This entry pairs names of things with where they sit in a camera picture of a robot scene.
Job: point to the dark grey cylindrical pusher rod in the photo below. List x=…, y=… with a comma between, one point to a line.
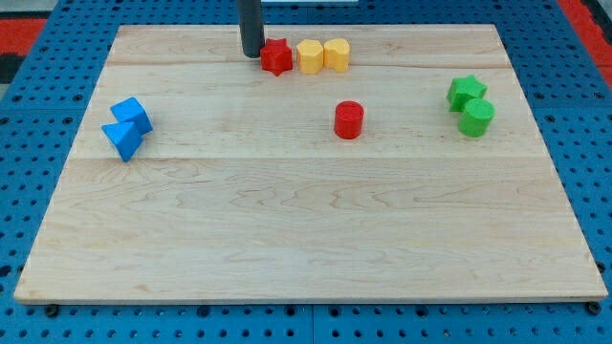
x=251, y=27

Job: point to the red star block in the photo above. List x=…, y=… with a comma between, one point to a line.
x=276, y=56

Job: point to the green star block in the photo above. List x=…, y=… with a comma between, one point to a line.
x=464, y=89

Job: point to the yellow hexagon block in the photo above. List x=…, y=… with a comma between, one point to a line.
x=309, y=56

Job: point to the yellow heart block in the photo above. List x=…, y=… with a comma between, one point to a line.
x=337, y=54

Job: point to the red cylinder block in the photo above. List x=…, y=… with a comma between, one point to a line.
x=348, y=122

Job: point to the blue cube block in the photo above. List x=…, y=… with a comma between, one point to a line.
x=130, y=110

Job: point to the blue triangle block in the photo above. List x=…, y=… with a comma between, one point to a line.
x=125, y=136

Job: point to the light wooden board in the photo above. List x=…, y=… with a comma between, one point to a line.
x=243, y=193

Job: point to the green cylinder block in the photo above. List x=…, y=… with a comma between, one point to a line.
x=476, y=117

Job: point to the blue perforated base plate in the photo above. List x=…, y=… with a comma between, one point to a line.
x=47, y=98

